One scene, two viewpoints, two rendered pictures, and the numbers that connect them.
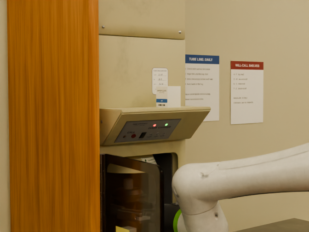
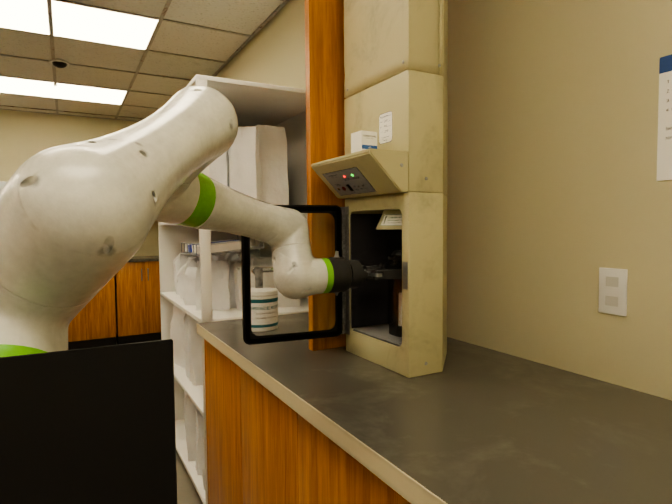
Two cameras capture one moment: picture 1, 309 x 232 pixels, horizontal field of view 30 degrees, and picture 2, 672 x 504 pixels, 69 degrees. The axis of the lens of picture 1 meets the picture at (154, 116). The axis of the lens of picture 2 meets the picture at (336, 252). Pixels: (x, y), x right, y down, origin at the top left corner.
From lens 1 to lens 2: 2.24 m
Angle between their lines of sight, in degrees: 99
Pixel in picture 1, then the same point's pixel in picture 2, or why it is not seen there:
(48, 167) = not seen: hidden behind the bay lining
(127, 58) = (361, 112)
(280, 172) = not seen: hidden behind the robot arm
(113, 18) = (353, 78)
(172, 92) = (354, 139)
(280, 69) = not seen: outside the picture
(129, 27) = (363, 80)
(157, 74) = (383, 120)
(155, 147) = (381, 202)
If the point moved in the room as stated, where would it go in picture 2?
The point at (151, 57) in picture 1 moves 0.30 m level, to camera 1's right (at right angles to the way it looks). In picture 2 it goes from (379, 104) to (368, 69)
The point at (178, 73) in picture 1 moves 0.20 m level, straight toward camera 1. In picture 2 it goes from (401, 113) to (324, 117)
